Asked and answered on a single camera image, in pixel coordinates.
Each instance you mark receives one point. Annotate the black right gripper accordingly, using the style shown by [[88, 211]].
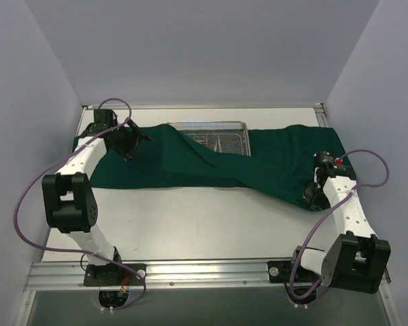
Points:
[[313, 195]]

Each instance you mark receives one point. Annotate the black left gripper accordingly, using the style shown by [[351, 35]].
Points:
[[132, 140]]

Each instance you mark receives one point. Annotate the green surgical drape cloth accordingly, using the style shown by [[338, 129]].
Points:
[[280, 164]]

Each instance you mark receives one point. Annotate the metal mesh instrument tray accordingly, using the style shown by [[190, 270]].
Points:
[[235, 135]]

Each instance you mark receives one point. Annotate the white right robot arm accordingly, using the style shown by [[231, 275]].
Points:
[[357, 259]]

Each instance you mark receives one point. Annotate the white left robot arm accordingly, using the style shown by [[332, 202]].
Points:
[[69, 202]]

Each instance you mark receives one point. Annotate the steel forceps clamp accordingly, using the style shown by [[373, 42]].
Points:
[[218, 145]]

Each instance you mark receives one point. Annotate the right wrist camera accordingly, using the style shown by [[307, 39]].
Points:
[[325, 160]]

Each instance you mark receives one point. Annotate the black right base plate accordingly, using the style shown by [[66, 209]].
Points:
[[279, 271]]

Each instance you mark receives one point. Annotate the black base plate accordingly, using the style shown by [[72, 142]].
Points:
[[108, 276], [279, 271]]

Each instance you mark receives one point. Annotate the aluminium front rail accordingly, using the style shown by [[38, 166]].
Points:
[[186, 274]]

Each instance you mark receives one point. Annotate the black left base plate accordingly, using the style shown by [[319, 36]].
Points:
[[108, 276]]

